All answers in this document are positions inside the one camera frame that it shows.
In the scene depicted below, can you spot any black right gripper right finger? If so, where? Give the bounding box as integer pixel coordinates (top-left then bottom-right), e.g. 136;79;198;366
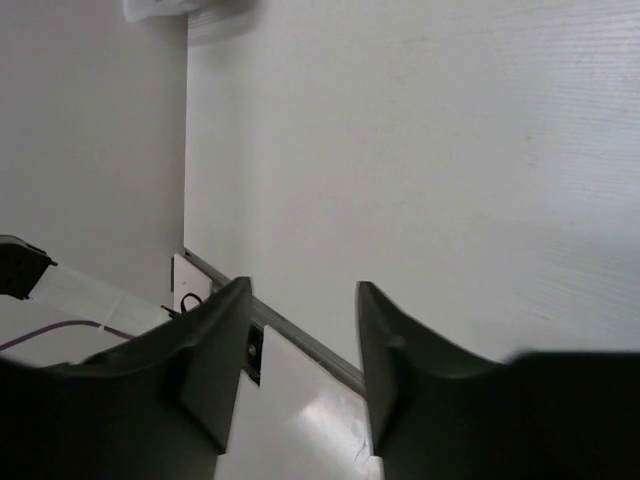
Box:
357;281;639;479

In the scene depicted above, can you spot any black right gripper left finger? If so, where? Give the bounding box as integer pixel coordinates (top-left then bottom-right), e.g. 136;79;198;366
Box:
1;277;252;479

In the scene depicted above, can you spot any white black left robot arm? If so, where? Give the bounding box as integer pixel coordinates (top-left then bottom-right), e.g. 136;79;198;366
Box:
1;235;172;338

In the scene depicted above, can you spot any white plastic basket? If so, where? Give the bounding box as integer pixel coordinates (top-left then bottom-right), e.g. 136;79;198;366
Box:
121;0;264;47

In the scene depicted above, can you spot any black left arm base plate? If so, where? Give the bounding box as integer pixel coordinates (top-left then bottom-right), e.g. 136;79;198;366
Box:
244;323;264;385

